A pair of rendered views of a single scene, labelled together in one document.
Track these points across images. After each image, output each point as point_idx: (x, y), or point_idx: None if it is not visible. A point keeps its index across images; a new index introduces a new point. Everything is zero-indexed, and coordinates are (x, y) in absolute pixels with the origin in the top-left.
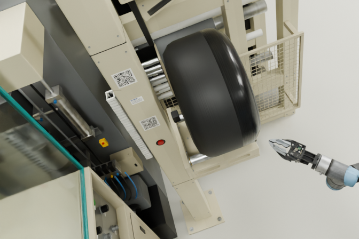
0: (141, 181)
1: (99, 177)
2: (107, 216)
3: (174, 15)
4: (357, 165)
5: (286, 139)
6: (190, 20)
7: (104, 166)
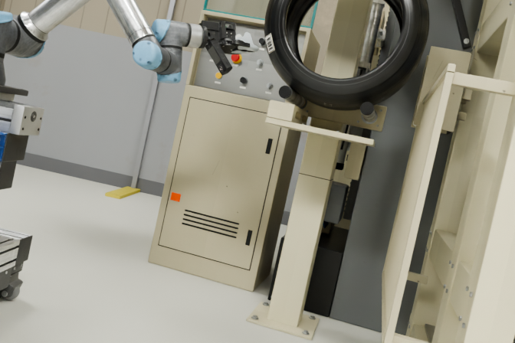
0: (336, 192)
1: (305, 48)
2: (280, 80)
3: (496, 18)
4: (163, 48)
5: (246, 44)
6: None
7: None
